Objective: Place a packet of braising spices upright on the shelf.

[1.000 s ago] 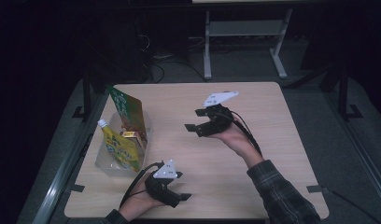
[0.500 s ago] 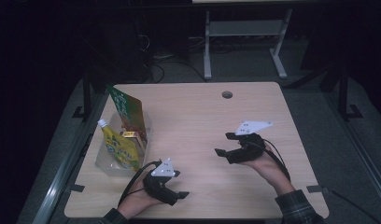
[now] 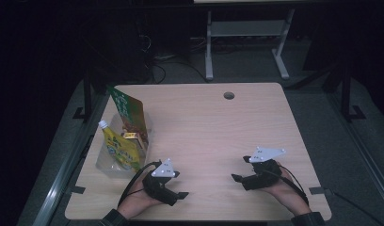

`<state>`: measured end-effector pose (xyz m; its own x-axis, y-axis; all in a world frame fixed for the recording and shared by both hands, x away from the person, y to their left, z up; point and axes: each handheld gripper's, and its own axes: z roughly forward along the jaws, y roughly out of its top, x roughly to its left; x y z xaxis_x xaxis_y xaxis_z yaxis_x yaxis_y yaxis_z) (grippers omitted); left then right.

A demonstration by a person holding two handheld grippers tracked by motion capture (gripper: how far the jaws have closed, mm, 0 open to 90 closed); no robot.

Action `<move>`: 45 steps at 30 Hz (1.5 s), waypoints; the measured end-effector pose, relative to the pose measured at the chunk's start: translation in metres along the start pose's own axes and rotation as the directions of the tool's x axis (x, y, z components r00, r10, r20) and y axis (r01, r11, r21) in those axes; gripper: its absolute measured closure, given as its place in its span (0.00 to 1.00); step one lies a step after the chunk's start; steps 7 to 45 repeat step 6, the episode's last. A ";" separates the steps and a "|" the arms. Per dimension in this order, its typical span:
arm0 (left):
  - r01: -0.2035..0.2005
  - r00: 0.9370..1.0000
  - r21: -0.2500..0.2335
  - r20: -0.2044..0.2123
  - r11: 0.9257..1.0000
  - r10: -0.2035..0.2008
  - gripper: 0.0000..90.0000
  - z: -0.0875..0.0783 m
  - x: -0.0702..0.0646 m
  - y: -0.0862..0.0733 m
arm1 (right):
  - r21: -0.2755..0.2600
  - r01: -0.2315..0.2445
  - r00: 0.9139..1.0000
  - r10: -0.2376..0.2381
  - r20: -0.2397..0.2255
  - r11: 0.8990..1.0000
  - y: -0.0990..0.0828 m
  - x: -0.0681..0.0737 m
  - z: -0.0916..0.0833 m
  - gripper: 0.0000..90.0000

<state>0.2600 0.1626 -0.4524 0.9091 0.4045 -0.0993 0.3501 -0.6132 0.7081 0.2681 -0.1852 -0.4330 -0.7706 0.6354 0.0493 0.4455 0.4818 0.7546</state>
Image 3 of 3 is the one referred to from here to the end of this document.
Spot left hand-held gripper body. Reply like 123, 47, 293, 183
142, 157, 181, 207

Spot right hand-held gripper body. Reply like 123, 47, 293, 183
241, 146, 288, 192

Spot yellow spout pouch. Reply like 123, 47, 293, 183
98, 120, 142, 172

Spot small red yellow box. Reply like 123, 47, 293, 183
120, 131, 147, 157

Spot clear plastic container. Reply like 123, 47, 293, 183
95, 111, 156, 179

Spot green red food pouch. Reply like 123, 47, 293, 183
106, 86, 150, 149

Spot person's left hand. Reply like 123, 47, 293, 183
116, 187, 165, 220

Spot black metal stand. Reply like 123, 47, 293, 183
340, 64, 367, 122
72, 67, 94, 123

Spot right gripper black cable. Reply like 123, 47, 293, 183
275, 164, 311, 207

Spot black table edge bracket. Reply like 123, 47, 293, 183
308, 186, 334, 196
67, 186, 87, 196

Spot thin black floor cable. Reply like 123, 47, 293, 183
332, 191, 384, 226

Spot aluminium floor rail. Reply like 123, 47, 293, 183
31, 90, 114, 226
326, 92, 384, 203

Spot white metal table frame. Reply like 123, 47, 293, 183
204, 8, 296, 81

